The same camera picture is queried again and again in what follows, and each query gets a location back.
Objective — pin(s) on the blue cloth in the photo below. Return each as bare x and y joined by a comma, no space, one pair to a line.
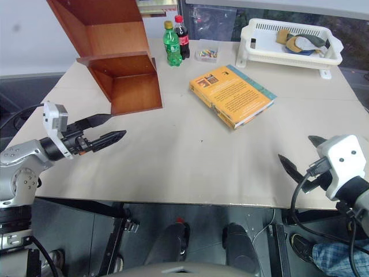
305,52

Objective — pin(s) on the clear box of coloured clips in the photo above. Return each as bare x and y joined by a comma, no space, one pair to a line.
207,54

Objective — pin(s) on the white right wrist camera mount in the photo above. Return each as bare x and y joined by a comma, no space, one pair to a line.
343,155

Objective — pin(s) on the grey green glove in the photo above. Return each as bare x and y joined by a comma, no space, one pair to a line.
312,40

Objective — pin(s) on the dark sneaker of person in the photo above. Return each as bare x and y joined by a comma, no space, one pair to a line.
301,246

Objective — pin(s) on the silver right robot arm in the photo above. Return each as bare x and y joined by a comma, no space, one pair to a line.
360,199

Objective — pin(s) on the green soda bottle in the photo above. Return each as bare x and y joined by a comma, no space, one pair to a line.
172,47

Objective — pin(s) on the teal cover book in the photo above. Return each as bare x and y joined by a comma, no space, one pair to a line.
253,82

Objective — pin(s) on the cola bottle red cap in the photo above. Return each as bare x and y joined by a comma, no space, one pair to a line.
184,40

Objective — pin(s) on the wooden shelf unit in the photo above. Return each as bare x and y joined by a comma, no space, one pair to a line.
127,83

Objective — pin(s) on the black table frame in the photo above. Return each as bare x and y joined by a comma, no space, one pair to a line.
112,231

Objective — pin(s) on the grey robot torso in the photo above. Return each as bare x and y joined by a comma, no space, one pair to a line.
184,269

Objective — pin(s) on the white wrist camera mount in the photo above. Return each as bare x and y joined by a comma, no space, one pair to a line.
53,115
343,155

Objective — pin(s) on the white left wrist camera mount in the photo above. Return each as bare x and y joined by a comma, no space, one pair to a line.
53,115

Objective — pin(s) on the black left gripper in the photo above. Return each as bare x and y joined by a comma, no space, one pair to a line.
73,141

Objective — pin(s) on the silver black robot waist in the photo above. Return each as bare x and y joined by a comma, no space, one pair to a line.
14,239

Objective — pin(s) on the grey white shoe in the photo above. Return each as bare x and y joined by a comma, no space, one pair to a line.
57,259

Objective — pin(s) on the tan work glove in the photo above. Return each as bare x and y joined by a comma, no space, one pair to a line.
284,37

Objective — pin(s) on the orange cover book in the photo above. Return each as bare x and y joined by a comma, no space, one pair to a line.
230,93

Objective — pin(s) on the white plastic basket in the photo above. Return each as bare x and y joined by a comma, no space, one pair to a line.
268,40

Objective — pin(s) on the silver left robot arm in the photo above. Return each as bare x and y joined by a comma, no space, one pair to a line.
20,161

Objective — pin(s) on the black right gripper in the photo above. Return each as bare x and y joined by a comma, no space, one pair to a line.
315,181

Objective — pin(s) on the blue plaid trouser leg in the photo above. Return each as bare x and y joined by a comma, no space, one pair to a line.
337,258

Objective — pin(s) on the dark rounded shape red dot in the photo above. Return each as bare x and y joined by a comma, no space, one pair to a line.
170,242

